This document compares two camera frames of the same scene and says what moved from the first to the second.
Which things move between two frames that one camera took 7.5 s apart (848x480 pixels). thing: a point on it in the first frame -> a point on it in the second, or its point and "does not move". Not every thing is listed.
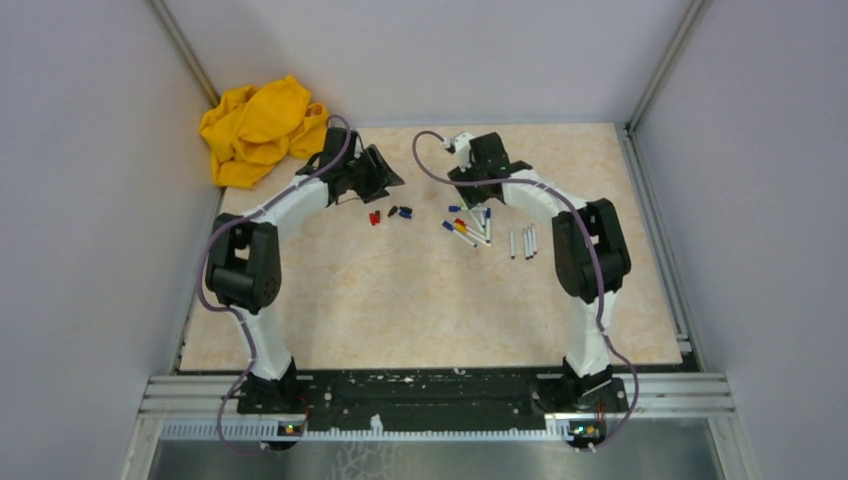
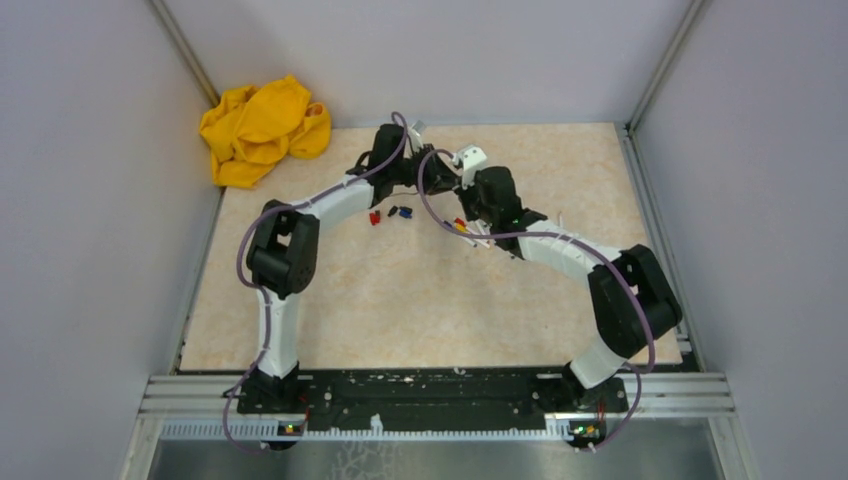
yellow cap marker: x=459 y=228 does not move
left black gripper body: x=363 y=177 -> x=403 y=170
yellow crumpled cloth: x=252 y=128 does not move
